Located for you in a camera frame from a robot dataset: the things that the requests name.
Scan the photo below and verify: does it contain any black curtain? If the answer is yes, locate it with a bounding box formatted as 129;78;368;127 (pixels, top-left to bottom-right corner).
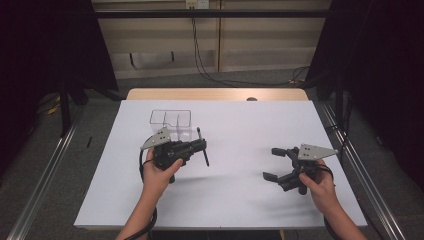
0;0;119;178
304;0;424;183

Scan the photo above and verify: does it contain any black stand post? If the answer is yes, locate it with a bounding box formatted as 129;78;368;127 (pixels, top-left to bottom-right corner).
58;75;73;138

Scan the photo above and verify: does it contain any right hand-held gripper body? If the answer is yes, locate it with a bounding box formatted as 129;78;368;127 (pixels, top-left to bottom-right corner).
278;143;339;196

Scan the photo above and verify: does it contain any white table board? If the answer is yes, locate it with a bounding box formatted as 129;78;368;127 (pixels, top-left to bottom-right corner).
73;99;368;231

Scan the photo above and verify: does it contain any black horizontal frame bar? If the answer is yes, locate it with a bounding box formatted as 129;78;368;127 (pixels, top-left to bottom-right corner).
94;9;332;19

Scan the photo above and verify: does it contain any clear plastic organizer box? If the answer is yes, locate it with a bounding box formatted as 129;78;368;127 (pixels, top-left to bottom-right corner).
148;109;194;143

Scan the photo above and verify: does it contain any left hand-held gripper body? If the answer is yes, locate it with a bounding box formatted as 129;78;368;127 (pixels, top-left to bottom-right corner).
140;126;195;185

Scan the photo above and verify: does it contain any person's right hand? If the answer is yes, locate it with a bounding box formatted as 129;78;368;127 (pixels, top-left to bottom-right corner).
298;158;340;216

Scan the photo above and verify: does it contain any white wall outlet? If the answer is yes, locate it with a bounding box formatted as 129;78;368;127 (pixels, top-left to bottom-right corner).
185;0;211;10

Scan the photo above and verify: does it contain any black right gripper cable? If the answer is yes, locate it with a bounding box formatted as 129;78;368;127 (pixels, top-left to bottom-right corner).
319;164;337;240

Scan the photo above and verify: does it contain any black pen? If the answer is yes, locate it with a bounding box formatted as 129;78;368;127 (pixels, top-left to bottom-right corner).
196;126;211;168

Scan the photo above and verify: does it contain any person's left hand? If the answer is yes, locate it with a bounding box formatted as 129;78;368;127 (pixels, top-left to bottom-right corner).
141;147;185;203

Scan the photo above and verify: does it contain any black wall cable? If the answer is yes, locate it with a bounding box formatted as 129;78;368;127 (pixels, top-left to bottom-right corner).
190;7;312;88

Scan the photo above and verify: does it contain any yellow floor cable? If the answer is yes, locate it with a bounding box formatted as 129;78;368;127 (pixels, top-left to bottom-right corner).
45;95;63;116

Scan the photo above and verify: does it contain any aluminium floor rail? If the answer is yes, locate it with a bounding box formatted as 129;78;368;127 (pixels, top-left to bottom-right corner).
6;108;85;240
319;100;407;240

